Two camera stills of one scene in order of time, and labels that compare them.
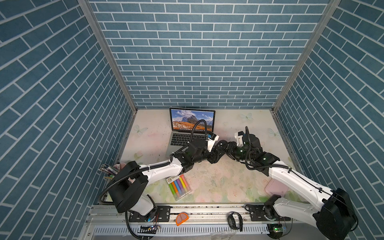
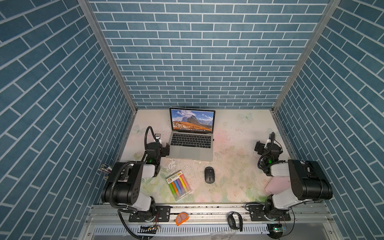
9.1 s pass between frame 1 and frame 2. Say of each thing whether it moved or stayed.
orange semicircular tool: stayed
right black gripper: moved
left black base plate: stayed
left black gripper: moved
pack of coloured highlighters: stayed
